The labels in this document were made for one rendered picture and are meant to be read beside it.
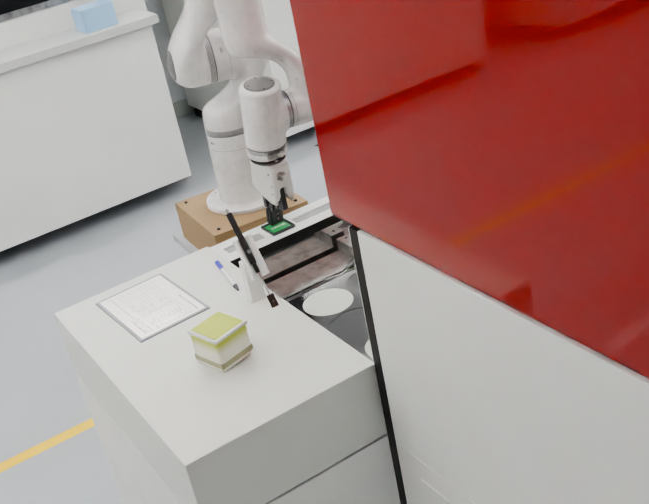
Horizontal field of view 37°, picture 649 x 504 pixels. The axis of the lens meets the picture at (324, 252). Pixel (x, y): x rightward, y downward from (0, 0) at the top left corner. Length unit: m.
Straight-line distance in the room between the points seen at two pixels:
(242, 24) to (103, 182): 2.92
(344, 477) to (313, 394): 0.18
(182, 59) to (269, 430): 0.97
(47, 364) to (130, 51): 1.60
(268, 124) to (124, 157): 2.86
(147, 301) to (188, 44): 0.60
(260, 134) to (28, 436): 1.81
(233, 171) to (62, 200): 2.45
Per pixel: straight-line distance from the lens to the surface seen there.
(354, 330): 1.79
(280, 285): 2.02
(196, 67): 2.19
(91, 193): 4.71
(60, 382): 3.65
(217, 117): 2.25
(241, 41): 1.87
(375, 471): 1.68
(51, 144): 4.59
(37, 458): 3.32
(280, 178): 1.97
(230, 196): 2.32
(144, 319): 1.85
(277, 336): 1.69
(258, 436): 1.50
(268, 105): 1.88
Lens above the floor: 1.86
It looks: 28 degrees down
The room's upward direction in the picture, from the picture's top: 12 degrees counter-clockwise
